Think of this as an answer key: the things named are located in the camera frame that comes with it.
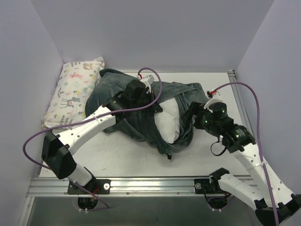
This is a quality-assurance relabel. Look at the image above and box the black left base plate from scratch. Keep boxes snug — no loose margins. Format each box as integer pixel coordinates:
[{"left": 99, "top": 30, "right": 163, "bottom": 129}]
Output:
[{"left": 67, "top": 178, "right": 111, "bottom": 195}]

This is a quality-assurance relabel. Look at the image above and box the dark grey fleece pillowcase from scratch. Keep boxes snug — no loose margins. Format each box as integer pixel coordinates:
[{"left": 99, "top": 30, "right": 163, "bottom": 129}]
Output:
[{"left": 85, "top": 69, "right": 208, "bottom": 155}]

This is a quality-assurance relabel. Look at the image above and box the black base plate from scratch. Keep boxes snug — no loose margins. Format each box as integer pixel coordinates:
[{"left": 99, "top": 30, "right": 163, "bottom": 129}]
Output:
[
  {"left": 67, "top": 178, "right": 111, "bottom": 195},
  {"left": 193, "top": 178, "right": 231, "bottom": 195}
]

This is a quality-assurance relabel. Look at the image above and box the white pillow insert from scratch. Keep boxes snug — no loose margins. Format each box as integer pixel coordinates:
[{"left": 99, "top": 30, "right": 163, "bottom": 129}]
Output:
[{"left": 154, "top": 98, "right": 180, "bottom": 144}]

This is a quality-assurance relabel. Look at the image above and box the floral animal print pillow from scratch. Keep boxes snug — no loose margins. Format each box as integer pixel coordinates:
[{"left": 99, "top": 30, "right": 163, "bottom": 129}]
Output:
[{"left": 42, "top": 57, "right": 105, "bottom": 128}]

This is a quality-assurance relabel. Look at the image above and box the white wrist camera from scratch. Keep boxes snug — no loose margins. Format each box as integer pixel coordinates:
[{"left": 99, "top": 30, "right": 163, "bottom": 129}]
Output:
[
  {"left": 140, "top": 75, "right": 154, "bottom": 89},
  {"left": 204, "top": 90, "right": 223, "bottom": 110}
]

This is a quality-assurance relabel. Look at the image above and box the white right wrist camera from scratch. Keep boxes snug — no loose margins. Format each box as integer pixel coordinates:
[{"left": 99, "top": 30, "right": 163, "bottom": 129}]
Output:
[{"left": 204, "top": 90, "right": 223, "bottom": 110}]

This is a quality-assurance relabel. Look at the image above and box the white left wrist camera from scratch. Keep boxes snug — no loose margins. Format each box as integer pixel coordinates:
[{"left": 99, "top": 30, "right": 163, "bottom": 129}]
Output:
[{"left": 140, "top": 75, "right": 154, "bottom": 89}]

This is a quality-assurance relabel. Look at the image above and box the aluminium right side rail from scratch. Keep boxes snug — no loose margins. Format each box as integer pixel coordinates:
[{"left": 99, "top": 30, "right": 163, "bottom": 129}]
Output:
[{"left": 227, "top": 69, "right": 264, "bottom": 165}]

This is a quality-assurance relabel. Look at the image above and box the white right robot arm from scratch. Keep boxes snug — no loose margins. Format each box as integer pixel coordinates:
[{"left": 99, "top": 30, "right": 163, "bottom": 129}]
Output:
[{"left": 181, "top": 102, "right": 301, "bottom": 226}]

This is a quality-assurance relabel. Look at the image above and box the aluminium front rail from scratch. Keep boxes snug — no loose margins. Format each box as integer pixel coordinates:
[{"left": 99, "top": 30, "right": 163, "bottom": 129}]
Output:
[{"left": 26, "top": 176, "right": 259, "bottom": 197}]

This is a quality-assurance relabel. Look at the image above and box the aluminium rail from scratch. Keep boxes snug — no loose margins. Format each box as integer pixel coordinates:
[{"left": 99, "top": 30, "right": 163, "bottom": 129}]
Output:
[
  {"left": 26, "top": 176, "right": 259, "bottom": 197},
  {"left": 227, "top": 69, "right": 264, "bottom": 165}
]

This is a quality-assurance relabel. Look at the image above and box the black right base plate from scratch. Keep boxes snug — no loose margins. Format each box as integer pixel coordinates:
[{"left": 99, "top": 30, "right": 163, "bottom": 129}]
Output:
[{"left": 193, "top": 178, "right": 231, "bottom": 195}]

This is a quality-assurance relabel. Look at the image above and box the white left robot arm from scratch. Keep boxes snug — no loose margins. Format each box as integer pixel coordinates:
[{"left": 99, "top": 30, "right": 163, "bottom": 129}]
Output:
[{"left": 41, "top": 75, "right": 161, "bottom": 194}]

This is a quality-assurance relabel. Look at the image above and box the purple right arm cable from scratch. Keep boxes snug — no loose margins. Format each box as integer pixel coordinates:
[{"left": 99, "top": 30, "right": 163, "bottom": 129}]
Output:
[{"left": 206, "top": 82, "right": 280, "bottom": 226}]

